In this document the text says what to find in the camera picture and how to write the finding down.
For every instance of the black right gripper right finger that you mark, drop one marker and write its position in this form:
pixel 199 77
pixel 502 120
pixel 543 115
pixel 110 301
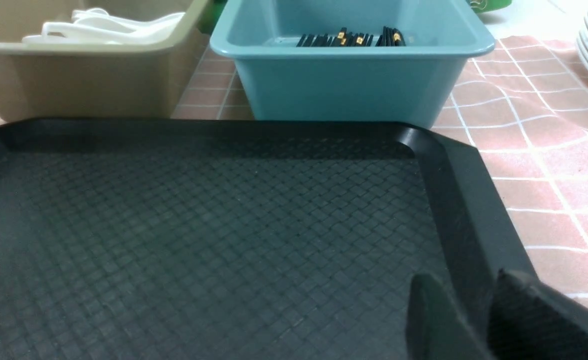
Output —
pixel 529 320

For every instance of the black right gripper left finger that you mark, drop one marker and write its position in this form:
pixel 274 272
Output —
pixel 437 328

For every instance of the pink checkered tablecloth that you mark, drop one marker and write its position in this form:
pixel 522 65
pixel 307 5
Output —
pixel 549 150

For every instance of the blue plastic bin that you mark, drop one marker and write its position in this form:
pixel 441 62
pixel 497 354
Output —
pixel 409 84

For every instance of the bundle of black chopsticks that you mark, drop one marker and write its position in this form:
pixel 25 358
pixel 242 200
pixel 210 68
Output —
pixel 387 37

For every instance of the black plastic serving tray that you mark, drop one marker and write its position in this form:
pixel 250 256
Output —
pixel 472 226

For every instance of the pile of white spoons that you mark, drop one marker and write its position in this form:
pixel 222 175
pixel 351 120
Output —
pixel 97 26

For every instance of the olive brown plastic bin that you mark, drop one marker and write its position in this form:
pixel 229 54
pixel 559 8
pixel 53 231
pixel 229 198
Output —
pixel 95 80

